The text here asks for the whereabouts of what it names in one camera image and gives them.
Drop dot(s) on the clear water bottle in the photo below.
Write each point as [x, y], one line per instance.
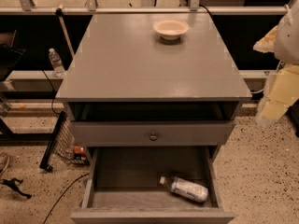
[56, 63]

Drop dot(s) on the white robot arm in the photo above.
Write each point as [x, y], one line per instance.
[286, 48]

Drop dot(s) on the grey open lower drawer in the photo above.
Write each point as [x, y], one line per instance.
[124, 187]

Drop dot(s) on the wooden stick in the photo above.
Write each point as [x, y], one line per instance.
[59, 13]

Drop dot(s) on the round metal drawer knob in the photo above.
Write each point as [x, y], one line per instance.
[153, 137]

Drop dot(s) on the orange can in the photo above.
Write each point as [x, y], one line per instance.
[79, 151]

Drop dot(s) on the grey closed upper drawer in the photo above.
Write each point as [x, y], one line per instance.
[137, 133]

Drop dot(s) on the metal frame rail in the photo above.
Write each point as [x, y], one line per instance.
[84, 11]

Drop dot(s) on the white paper bowl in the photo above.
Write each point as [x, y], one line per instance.
[171, 29]

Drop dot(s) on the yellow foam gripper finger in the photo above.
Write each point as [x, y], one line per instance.
[281, 91]
[266, 44]

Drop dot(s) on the wire mesh basket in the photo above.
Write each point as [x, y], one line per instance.
[64, 146]

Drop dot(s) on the grey wooden cabinet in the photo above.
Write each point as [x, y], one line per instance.
[124, 71]

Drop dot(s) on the black clamp tool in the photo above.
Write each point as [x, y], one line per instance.
[12, 183]

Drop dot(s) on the blue plastic bottle white cap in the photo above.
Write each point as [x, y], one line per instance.
[184, 188]

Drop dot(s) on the black bar stand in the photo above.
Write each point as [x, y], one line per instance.
[44, 165]

